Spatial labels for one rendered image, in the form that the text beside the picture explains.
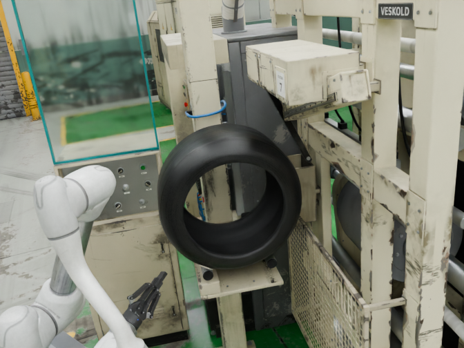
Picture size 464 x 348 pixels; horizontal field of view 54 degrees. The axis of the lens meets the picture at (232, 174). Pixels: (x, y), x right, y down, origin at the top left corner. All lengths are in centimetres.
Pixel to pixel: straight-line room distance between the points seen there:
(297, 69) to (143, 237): 150
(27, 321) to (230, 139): 99
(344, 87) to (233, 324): 159
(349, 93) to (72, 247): 98
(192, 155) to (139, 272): 117
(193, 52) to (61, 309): 117
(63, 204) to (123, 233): 117
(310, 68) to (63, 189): 86
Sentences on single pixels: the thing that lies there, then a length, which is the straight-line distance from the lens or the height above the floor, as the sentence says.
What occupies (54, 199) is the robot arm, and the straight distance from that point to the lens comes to 146.
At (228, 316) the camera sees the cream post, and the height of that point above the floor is 38.
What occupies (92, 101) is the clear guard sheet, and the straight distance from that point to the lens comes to 241.
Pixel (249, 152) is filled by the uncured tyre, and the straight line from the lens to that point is 173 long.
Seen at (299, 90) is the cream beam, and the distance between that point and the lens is 149.
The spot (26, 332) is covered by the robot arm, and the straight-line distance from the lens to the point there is 185.
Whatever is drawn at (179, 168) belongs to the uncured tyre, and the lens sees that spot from 174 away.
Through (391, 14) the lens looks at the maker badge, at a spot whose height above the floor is 189.
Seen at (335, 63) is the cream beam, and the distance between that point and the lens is 152.
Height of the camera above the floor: 198
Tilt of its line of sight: 21 degrees down
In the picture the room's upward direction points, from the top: 6 degrees counter-clockwise
